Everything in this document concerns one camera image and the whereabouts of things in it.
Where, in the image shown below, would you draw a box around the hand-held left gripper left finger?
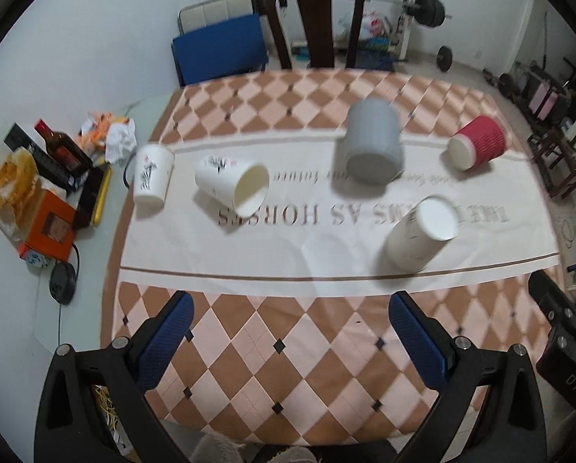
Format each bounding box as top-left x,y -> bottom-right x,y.
33,291 -> 195,463

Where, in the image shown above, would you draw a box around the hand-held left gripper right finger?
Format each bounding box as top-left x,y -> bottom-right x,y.
388,291 -> 547,463

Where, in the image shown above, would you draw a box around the white paper cup faint print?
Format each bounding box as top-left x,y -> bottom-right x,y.
383,195 -> 459,273

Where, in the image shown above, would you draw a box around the red ribbed paper cup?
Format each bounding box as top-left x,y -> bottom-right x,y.
447,116 -> 508,171

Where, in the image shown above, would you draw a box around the white paper cup zebra print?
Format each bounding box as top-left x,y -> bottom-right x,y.
133,144 -> 176,210

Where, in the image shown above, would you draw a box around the white paper cup black print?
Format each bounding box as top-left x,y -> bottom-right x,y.
194,154 -> 270,218

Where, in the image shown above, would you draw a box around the grey ribbed paper cup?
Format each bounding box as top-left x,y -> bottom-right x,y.
342,98 -> 405,185

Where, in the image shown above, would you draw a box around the checkered brown pink tablecloth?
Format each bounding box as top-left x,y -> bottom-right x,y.
100,68 -> 562,447

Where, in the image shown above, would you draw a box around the brown wooden chair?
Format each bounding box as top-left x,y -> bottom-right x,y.
527,108 -> 576,199

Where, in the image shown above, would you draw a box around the black round device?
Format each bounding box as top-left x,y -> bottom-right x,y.
49,261 -> 76,306

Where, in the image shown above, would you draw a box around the grey cloth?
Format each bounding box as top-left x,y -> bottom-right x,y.
186,433 -> 318,463

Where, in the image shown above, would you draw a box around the blue white packet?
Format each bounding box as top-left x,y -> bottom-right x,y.
20,249 -> 52,271

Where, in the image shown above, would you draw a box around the yellow pen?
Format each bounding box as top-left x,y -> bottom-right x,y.
90,166 -> 113,225

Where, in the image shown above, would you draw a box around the orange box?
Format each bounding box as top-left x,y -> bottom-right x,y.
19,189 -> 78,262

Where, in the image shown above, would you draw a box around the black slim case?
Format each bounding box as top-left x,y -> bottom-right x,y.
72,166 -> 106,230

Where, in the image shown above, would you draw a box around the pink pads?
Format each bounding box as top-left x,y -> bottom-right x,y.
527,81 -> 559,121

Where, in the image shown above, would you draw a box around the black weight plates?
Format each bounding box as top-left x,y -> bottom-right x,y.
483,68 -> 530,107

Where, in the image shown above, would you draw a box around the crumpled white tissue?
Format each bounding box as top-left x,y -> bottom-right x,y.
103,118 -> 138,165

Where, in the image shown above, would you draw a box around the clear bag of bread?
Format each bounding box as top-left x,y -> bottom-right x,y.
0,149 -> 52,243

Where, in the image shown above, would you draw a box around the brown bottle red cap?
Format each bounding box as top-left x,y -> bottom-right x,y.
34,119 -> 95,174

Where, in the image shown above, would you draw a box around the orange white snack wrappers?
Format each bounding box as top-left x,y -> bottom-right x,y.
76,111 -> 129,159

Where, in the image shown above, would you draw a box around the long black box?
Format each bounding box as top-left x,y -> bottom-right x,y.
3,123 -> 87,191

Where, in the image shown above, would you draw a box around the white weight rack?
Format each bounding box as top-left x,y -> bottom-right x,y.
393,0 -> 423,63

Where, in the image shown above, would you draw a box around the plastic bags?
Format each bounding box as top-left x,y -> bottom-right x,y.
337,8 -> 394,44

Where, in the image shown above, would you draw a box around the grey padded bench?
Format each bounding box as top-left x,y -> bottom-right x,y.
178,0 -> 256,34

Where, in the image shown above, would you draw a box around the dark wooden chair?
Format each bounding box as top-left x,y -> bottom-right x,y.
266,0 -> 366,71

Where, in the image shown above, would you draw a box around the yellow cables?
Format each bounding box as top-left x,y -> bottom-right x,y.
92,383 -> 125,444

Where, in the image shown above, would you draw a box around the black cable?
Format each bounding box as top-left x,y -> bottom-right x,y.
56,241 -> 81,348

